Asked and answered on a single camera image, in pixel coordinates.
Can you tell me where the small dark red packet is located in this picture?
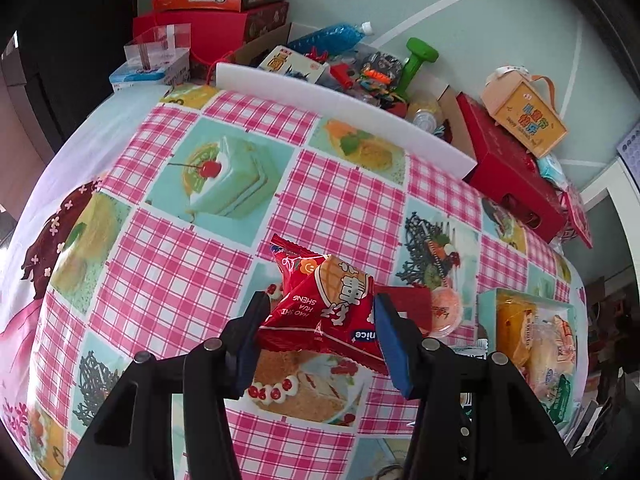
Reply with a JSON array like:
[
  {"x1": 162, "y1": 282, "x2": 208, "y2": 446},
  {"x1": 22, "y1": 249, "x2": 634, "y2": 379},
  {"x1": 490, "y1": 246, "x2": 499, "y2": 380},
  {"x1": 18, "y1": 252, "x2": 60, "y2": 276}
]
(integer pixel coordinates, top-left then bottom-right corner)
[{"x1": 385, "y1": 286, "x2": 433, "y2": 337}]

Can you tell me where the clear plastic bottle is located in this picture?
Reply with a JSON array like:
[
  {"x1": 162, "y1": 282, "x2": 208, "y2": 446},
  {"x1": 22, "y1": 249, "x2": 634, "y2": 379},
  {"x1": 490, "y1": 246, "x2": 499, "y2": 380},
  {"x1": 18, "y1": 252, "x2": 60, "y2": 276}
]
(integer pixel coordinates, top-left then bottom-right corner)
[{"x1": 407, "y1": 99, "x2": 445, "y2": 131}]

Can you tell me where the printed checkered tablecloth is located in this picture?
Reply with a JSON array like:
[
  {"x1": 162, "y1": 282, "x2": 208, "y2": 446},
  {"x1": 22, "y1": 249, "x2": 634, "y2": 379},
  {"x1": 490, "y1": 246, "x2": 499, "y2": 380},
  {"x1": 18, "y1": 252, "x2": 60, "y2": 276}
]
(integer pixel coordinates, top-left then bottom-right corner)
[{"x1": 0, "y1": 82, "x2": 588, "y2": 480}]

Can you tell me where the dark red box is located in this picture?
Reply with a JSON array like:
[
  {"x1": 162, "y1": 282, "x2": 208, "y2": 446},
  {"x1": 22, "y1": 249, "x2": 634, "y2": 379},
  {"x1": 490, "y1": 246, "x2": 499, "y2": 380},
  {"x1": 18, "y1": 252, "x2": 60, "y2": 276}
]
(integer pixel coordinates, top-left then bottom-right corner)
[{"x1": 132, "y1": 2, "x2": 291, "y2": 57}]

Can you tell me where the red cartoon snack packet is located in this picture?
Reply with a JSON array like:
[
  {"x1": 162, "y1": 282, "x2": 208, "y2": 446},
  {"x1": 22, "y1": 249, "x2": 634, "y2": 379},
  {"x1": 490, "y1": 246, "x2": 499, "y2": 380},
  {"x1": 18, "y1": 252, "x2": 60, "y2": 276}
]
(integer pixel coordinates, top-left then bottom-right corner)
[{"x1": 255, "y1": 234, "x2": 391, "y2": 376}]

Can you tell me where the white shelf unit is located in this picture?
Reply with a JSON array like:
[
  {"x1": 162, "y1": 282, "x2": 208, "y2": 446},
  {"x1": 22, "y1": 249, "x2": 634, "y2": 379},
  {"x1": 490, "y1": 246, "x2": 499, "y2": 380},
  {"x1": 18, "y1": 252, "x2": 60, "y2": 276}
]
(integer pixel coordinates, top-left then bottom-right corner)
[{"x1": 580, "y1": 160, "x2": 640, "y2": 281}]

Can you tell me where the white orange snack packet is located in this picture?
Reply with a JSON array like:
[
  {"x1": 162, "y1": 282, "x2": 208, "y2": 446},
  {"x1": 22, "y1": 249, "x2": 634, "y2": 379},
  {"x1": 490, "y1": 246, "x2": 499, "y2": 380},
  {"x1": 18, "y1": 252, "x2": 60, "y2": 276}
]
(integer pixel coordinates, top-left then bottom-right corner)
[{"x1": 530, "y1": 310, "x2": 577, "y2": 378}]

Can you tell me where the white tray with teal rim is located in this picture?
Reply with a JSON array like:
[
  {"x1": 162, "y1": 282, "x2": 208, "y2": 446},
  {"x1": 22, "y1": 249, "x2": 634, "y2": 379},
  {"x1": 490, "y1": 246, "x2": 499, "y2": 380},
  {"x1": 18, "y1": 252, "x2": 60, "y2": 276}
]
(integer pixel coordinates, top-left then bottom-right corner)
[{"x1": 477, "y1": 287, "x2": 590, "y2": 433}]

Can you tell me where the blue plastic bottle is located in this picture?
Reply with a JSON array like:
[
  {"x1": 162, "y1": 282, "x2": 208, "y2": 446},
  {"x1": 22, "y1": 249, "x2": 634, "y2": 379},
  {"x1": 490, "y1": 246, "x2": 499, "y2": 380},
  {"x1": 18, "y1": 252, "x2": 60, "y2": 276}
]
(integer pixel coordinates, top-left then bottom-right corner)
[{"x1": 286, "y1": 21, "x2": 376, "y2": 57}]

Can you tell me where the cardboard toy box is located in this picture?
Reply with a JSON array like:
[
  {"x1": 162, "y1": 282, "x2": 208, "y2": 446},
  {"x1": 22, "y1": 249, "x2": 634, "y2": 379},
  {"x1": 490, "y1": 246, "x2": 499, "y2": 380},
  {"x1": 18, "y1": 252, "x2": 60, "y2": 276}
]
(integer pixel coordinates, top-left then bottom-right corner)
[{"x1": 220, "y1": 22, "x2": 453, "y2": 136}]

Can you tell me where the yellow gift box with handle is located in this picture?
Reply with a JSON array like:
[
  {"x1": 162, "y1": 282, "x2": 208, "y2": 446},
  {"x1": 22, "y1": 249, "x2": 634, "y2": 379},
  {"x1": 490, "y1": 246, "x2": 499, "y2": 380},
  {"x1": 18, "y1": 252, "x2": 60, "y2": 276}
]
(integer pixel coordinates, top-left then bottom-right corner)
[{"x1": 481, "y1": 66, "x2": 569, "y2": 157}]

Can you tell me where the clear plastic box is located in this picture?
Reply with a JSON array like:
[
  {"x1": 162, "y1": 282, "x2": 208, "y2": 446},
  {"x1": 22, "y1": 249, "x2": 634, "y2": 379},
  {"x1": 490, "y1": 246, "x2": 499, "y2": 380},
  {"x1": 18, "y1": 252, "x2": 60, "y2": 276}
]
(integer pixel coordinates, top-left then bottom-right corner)
[{"x1": 124, "y1": 24, "x2": 192, "y2": 75}]

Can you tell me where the large red gift box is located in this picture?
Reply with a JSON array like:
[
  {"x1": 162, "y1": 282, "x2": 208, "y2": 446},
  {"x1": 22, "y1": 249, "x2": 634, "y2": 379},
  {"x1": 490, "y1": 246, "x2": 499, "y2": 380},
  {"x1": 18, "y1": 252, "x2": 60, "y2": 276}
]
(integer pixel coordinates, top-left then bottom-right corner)
[{"x1": 457, "y1": 92, "x2": 568, "y2": 243}]

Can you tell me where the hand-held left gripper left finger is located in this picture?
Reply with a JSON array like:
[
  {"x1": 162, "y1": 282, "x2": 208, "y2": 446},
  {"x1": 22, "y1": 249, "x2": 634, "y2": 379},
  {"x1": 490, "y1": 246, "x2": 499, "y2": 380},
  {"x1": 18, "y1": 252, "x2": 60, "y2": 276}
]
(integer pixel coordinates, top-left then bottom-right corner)
[{"x1": 62, "y1": 291, "x2": 273, "y2": 480}]

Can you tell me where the yellow white carton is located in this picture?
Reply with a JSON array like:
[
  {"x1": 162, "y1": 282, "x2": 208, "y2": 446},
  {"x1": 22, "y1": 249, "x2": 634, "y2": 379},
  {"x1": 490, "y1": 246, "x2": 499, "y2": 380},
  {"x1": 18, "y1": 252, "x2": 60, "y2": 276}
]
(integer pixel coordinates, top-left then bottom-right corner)
[{"x1": 257, "y1": 45, "x2": 327, "y2": 83}]

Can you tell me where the green striped snack packet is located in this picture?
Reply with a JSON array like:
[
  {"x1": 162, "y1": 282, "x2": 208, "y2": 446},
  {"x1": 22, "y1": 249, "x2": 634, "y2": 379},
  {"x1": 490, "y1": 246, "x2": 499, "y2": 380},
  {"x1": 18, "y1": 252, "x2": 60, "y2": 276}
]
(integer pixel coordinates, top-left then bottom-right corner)
[{"x1": 542, "y1": 375, "x2": 575, "y2": 413}]

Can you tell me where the black round toy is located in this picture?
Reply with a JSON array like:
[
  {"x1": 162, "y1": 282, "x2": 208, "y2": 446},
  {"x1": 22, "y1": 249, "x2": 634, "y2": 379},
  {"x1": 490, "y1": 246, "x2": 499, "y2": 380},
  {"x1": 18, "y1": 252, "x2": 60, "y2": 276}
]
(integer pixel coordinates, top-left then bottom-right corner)
[{"x1": 360, "y1": 51, "x2": 404, "y2": 88}]

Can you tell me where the light blue tissue pack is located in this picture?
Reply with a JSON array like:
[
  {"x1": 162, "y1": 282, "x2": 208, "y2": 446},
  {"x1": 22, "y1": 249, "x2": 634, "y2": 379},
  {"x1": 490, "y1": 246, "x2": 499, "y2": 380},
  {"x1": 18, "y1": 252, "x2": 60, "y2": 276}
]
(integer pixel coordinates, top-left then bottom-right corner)
[{"x1": 537, "y1": 154, "x2": 570, "y2": 192}]

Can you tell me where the purple dotted wall sheet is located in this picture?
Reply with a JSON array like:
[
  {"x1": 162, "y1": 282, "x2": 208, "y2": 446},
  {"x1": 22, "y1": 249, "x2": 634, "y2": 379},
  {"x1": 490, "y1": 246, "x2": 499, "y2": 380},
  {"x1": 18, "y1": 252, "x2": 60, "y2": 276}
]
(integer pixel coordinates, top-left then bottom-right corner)
[{"x1": 617, "y1": 125, "x2": 640, "y2": 181}]

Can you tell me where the white foam board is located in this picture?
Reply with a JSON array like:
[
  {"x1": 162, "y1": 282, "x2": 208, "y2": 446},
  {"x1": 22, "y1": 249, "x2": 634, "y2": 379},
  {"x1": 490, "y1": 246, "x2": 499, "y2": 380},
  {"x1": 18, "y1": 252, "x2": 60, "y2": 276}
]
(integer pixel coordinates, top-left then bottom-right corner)
[{"x1": 215, "y1": 61, "x2": 478, "y2": 181}]

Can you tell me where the red patterned tin box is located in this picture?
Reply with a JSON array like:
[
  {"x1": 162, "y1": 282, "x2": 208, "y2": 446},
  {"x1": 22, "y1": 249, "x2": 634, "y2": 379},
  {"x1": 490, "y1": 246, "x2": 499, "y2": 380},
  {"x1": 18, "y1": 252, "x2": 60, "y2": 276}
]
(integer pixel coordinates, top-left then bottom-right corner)
[{"x1": 564, "y1": 185, "x2": 595, "y2": 250}]

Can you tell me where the peach jelly cup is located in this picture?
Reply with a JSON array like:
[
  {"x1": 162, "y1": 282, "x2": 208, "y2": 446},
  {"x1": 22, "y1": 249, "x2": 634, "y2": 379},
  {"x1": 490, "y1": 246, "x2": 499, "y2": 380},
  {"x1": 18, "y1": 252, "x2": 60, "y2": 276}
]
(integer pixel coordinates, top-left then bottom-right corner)
[{"x1": 429, "y1": 285, "x2": 467, "y2": 338}]

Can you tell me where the green dumbbell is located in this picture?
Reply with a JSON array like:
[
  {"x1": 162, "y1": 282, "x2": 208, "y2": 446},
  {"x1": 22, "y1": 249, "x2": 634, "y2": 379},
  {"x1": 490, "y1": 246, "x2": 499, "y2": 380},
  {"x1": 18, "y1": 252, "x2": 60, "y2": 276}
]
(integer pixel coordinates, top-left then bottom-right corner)
[{"x1": 394, "y1": 37, "x2": 439, "y2": 101}]

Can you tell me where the green white gum packet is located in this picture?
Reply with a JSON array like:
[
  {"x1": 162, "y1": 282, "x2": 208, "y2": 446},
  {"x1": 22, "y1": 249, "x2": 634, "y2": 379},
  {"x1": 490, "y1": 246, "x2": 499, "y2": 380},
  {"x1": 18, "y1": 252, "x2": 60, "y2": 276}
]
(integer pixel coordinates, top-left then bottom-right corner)
[{"x1": 450, "y1": 339, "x2": 490, "y2": 361}]

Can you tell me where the blue white tin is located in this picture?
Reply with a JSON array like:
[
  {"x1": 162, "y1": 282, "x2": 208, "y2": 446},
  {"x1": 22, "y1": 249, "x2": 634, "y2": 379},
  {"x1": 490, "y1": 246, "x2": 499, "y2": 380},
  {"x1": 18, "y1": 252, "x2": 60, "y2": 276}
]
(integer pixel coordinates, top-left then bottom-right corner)
[{"x1": 109, "y1": 50, "x2": 192, "y2": 93}]

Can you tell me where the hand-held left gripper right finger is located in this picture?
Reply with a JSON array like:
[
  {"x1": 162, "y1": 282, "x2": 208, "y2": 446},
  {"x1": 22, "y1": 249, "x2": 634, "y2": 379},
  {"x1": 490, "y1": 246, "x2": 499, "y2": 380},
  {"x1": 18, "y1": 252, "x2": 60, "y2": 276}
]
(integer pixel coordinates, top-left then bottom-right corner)
[{"x1": 372, "y1": 292, "x2": 576, "y2": 480}]

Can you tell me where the yellow snack packet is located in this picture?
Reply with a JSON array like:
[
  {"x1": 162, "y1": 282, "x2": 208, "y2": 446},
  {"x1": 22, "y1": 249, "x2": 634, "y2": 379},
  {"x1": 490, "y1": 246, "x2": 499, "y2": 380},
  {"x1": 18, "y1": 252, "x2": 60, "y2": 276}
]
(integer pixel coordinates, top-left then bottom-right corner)
[{"x1": 495, "y1": 294, "x2": 540, "y2": 368}]

